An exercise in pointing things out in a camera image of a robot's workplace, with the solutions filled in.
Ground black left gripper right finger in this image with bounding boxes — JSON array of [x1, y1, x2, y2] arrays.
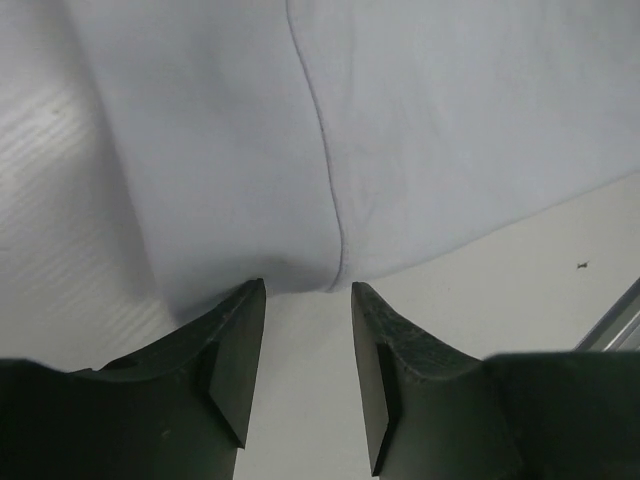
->
[[351, 282, 639, 479]]

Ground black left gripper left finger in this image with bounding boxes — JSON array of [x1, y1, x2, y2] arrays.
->
[[1, 280, 265, 479]]

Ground white garment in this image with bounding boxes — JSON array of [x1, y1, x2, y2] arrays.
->
[[31, 1, 639, 318]]

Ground aluminium rail frame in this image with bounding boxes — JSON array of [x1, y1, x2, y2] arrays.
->
[[576, 279, 640, 351]]

